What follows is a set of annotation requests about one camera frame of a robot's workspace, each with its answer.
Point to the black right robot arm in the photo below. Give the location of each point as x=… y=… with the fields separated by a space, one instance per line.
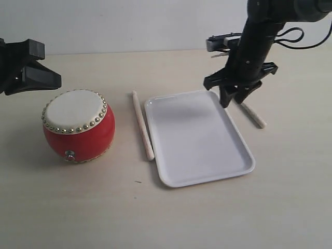
x=266 y=18

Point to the wooden drumstick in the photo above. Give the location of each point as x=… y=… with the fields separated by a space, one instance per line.
x=260 y=121
x=142 y=126

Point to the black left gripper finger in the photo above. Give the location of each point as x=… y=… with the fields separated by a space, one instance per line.
x=20 y=54
x=33 y=79

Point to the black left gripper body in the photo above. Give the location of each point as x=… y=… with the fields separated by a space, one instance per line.
x=6 y=66

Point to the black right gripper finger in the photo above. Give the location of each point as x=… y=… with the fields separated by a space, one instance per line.
x=244 y=91
x=226 y=94

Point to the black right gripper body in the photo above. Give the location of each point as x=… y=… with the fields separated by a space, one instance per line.
x=244 y=67

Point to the red small drum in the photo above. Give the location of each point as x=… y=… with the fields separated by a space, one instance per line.
x=79 y=125

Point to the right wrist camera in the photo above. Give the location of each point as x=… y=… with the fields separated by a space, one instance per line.
x=222 y=42

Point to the white plastic tray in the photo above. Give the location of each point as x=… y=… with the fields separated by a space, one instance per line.
x=195 y=140

